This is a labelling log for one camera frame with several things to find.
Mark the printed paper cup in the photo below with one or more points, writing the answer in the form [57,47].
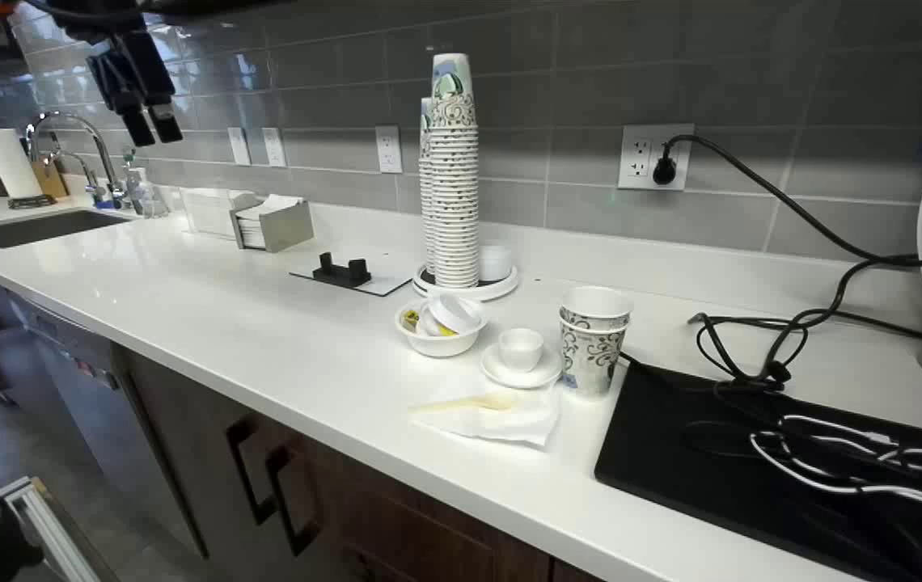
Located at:
[592,356]

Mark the white bowl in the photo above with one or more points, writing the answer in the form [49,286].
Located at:
[438,348]

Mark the white edged cart frame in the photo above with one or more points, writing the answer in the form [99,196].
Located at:
[44,527]

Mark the amber bottle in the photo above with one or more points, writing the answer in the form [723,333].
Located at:
[49,178]

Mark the white paper napkin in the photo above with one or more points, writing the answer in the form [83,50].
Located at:
[503,425]

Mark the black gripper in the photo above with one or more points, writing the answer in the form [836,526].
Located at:
[132,69]

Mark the chrome faucet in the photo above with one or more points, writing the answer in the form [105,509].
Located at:
[105,149]

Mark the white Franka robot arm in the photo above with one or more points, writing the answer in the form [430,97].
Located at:
[105,13]

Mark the clear soap bottle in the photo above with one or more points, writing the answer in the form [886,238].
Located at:
[140,196]

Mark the white board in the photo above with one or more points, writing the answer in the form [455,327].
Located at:
[8,163]

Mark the small white round object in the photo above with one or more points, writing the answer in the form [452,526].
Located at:
[496,263]

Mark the white plate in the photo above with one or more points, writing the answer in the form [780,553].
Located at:
[496,291]

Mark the black plastic block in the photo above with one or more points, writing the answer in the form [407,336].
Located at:
[341,274]

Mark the small translucent white cup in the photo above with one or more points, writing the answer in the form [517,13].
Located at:
[455,313]

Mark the black counter mat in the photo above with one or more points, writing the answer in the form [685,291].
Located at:
[675,454]

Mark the small yellow black packet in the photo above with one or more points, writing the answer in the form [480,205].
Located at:
[443,330]

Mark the cream plastic spoon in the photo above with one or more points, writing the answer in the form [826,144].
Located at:
[480,403]

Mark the clear acrylic box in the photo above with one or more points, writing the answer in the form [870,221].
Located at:
[204,210]

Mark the tall stack of paper cups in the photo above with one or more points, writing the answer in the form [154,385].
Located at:
[456,196]

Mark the dark sink basin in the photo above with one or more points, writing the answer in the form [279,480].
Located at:
[41,229]

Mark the yellow sauce packet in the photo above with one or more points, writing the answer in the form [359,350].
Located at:
[413,322]

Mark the white wall outlet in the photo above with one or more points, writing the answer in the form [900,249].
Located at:
[274,147]
[638,158]
[237,147]
[390,149]

